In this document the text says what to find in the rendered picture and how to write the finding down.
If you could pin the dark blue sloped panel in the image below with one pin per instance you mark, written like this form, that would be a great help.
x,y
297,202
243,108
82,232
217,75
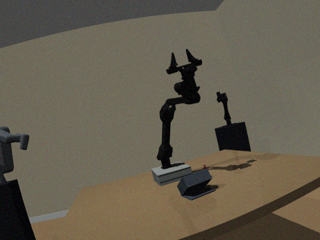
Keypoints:
x,y
193,186

